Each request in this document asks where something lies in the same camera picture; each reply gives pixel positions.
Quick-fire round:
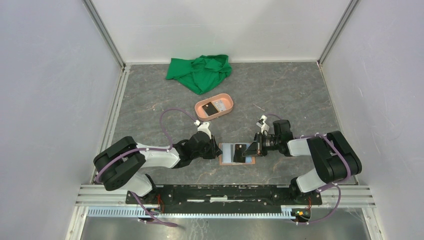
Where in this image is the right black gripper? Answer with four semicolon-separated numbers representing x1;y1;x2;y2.
242;132;280;157

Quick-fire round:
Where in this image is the black card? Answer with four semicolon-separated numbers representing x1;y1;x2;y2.
232;143;247;163
202;102;219;116

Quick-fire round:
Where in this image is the brown leather card holder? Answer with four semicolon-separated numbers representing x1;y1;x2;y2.
218;143;256;166

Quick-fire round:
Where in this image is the white magstripe card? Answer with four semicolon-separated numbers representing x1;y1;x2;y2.
220;143;235;165

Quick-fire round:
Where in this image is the pink oval tray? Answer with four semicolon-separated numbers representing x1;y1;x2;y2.
194;93;234;121

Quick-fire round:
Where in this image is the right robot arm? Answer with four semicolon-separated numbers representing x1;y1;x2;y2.
236;117;362;204

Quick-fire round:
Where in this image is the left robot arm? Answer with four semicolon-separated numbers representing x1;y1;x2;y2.
93;131;222;204

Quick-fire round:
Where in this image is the black card under stack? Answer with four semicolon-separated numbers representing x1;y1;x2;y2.
202;102;219;116

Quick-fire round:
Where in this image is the silver card in tray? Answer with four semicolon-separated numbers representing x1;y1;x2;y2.
212;99;227;112

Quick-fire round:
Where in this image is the green cloth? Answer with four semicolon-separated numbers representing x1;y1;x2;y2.
165;54;233;95

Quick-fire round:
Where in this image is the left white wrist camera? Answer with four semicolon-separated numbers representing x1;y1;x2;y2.
193;120;212;139

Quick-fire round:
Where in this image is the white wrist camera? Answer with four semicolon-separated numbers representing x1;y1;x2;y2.
256;114;270;133
193;120;212;139

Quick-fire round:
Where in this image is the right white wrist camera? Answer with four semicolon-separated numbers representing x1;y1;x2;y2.
256;114;270;133

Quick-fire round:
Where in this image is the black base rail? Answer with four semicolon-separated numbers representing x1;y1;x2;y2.
140;184;323;214

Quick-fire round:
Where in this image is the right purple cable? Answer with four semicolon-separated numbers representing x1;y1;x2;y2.
264;113;353;226

